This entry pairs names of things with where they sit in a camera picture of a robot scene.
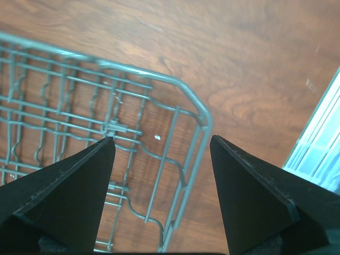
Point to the aluminium mounting rail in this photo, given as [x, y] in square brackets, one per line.
[315, 155]

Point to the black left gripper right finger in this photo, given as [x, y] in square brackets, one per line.
[267, 210]

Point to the grey wire dish rack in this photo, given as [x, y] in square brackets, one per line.
[56, 102]

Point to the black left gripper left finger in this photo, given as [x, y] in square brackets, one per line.
[58, 208]

